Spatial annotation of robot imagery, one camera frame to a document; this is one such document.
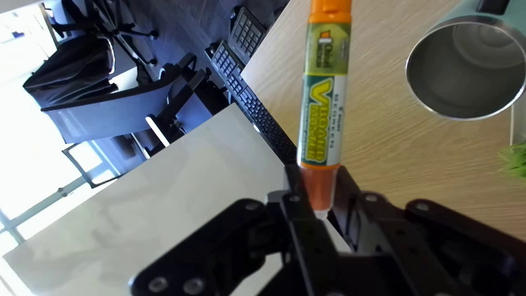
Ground black jacket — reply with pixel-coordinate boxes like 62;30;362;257
21;34;120;112

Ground teal mug with black handle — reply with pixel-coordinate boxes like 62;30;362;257
403;0;526;124

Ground white partition panel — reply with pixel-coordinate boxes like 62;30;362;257
2;103;353;296

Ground orange marker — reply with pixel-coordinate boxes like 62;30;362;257
294;0;355;219

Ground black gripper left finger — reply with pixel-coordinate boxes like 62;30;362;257
128;163;339;296

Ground small green potted plant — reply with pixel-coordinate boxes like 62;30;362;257
498;144;526;182

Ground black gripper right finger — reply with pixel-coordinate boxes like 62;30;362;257
327;165;526;296

